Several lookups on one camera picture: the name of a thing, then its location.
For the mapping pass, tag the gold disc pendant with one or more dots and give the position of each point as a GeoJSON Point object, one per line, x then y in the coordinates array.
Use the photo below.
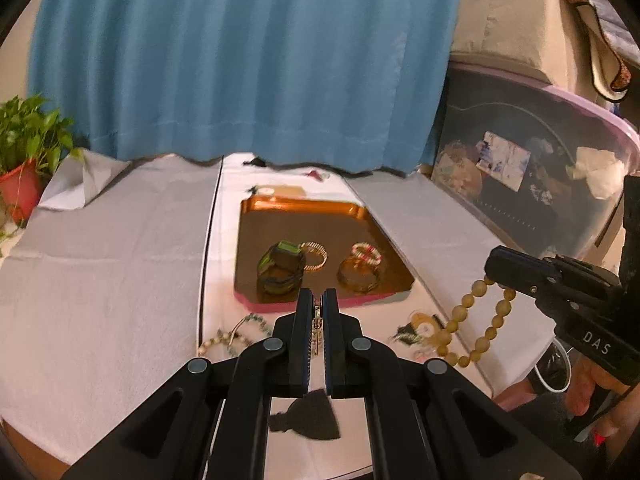
{"type": "Point", "coordinates": [425, 329]}

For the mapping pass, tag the beige fabric storage box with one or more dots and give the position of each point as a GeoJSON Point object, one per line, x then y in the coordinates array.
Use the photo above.
{"type": "Point", "coordinates": [510, 25]}

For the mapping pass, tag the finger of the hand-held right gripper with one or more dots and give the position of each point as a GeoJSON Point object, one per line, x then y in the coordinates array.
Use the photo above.
{"type": "Point", "coordinates": [540, 306]}
{"type": "Point", "coordinates": [525, 270]}

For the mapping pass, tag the green black bangle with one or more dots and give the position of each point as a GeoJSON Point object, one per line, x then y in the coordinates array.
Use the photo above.
{"type": "Point", "coordinates": [277, 280]}

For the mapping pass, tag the clear storage bin pink lid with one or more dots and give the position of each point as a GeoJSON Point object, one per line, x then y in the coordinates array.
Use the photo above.
{"type": "Point", "coordinates": [500, 210]}

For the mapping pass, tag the white lamp print table runner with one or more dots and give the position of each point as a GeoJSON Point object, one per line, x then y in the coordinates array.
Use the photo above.
{"type": "Point", "coordinates": [220, 260]}

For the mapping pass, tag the white plastic bag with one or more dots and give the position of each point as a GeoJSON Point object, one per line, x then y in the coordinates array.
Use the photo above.
{"type": "Point", "coordinates": [595, 170]}

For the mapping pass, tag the green plant in red pot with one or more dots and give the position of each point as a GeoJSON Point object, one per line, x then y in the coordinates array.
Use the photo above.
{"type": "Point", "coordinates": [25, 125]}

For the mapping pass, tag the grey tablecloth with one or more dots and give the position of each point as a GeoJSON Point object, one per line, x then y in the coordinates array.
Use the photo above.
{"type": "Point", "coordinates": [110, 285]}

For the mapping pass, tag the black round object white rim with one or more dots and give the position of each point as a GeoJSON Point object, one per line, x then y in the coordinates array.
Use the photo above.
{"type": "Point", "coordinates": [552, 365]}

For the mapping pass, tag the amber bangle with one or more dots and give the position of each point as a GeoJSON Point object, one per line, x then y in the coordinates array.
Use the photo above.
{"type": "Point", "coordinates": [357, 287]}

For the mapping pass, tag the beige bag patterned trim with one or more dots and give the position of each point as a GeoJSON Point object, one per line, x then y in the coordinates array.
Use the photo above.
{"type": "Point", "coordinates": [620, 72]}

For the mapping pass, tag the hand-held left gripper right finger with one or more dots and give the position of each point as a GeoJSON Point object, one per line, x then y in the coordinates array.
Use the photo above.
{"type": "Point", "coordinates": [332, 350]}

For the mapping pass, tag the orange metal tray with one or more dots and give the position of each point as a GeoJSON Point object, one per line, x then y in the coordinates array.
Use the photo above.
{"type": "Point", "coordinates": [280, 225]}

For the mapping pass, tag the person's right hand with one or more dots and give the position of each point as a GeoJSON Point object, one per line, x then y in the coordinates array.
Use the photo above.
{"type": "Point", "coordinates": [580, 390]}

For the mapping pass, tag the blue curtain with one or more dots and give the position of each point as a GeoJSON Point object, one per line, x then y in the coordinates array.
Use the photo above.
{"type": "Point", "coordinates": [250, 60]}

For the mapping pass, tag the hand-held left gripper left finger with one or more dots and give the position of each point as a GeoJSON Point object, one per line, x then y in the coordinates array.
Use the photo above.
{"type": "Point", "coordinates": [300, 340]}

